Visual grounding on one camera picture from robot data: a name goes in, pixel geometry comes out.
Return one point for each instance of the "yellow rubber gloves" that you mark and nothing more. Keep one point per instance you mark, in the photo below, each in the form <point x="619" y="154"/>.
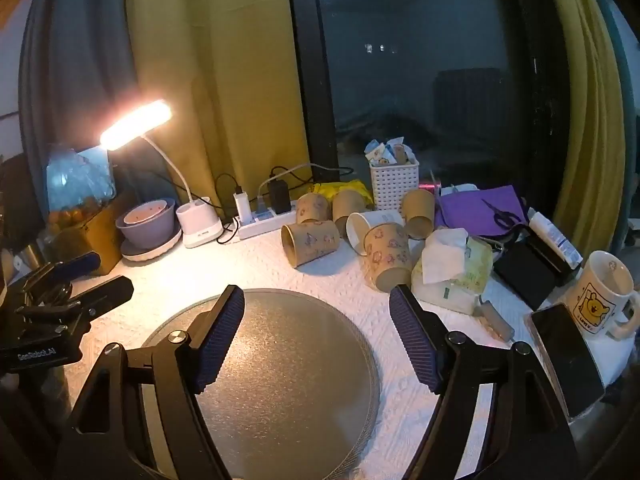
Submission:
<point x="357" y="187"/>

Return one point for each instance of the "white power strip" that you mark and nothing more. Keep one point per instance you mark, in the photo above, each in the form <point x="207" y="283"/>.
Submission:
<point x="262" y="222"/>

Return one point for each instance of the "soft tissue pack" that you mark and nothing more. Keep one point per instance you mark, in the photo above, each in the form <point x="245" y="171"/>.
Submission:
<point x="450" y="275"/>

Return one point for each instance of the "white cartoon mug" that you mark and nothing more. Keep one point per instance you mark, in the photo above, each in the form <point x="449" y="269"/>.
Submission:
<point x="597" y="300"/>

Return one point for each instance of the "small packets in basket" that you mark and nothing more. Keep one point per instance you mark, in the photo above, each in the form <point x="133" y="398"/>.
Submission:
<point x="387" y="152"/>

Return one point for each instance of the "black smartphone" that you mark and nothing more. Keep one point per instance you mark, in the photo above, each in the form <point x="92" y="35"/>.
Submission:
<point x="567" y="355"/>

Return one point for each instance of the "purple bowl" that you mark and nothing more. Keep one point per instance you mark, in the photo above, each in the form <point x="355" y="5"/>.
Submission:
<point x="150" y="232"/>

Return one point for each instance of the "blue plastic bag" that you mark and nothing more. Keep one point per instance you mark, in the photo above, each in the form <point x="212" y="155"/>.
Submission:
<point x="80" y="177"/>

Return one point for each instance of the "brown printed paper cup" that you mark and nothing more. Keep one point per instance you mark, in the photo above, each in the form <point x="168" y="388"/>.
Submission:
<point x="313" y="208"/>
<point x="390" y="257"/>
<point x="312" y="242"/>
<point x="348" y="207"/>
<point x="419" y="210"/>

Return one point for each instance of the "grey curtain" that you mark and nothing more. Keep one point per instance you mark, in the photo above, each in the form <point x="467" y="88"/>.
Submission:
<point x="75" y="60"/>

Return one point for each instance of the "black case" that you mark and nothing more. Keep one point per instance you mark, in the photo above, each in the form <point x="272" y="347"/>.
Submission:
<point x="530" y="270"/>

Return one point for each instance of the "white round plate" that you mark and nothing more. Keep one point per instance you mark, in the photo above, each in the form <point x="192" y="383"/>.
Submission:
<point x="150" y="255"/>

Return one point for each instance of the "grey usb hub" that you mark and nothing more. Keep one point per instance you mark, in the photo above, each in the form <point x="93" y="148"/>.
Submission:
<point x="495" y="320"/>

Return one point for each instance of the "yellow curtain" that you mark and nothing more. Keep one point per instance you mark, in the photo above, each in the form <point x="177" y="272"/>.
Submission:
<point x="585" y="110"/>
<point x="215" y="60"/>

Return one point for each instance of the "white charger plug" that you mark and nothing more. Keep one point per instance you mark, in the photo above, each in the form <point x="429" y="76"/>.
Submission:
<point x="243" y="206"/>

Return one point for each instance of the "brown cardboard box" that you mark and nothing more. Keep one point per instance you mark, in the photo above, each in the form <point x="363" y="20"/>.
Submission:
<point x="95" y="235"/>

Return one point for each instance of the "pink ribbon spool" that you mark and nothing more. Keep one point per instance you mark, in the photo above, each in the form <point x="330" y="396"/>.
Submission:
<point x="429" y="188"/>

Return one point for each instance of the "black scissors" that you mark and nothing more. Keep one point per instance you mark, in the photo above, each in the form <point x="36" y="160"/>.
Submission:
<point x="505" y="217"/>

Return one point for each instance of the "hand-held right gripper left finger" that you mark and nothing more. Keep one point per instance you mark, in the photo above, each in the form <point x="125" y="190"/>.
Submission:
<point x="220" y="340"/>

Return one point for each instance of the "white plastic basket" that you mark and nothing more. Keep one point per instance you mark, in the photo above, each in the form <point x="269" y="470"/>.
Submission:
<point x="394" y="185"/>

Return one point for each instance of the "white paper cup lying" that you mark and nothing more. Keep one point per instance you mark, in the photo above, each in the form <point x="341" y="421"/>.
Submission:
<point x="367" y="227"/>

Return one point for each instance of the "purple cloth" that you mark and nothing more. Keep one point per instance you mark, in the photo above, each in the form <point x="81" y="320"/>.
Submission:
<point x="465" y="212"/>

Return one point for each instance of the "pink inner bowl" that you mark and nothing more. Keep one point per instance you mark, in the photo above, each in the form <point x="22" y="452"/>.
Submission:
<point x="145" y="212"/>

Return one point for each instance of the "black window frame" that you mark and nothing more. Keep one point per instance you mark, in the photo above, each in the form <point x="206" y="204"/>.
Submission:
<point x="312" y="60"/>

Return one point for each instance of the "white textured table cover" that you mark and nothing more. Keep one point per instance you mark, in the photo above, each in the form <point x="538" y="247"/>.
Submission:
<point x="325" y="280"/>

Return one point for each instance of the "black charger plug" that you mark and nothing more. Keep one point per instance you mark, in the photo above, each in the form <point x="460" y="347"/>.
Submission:
<point x="279" y="195"/>

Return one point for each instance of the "white cream tube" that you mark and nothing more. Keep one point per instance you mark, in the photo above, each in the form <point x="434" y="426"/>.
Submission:
<point x="555" y="240"/>

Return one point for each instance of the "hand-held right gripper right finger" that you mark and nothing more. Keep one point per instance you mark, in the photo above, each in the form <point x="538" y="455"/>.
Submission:
<point x="415" y="340"/>

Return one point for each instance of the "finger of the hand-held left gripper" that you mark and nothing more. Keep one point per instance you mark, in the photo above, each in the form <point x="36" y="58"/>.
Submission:
<point x="107" y="292"/>
<point x="75" y="262"/>

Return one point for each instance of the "white desk lamp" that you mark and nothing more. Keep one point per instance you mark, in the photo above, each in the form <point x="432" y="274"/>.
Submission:
<point x="197" y="222"/>

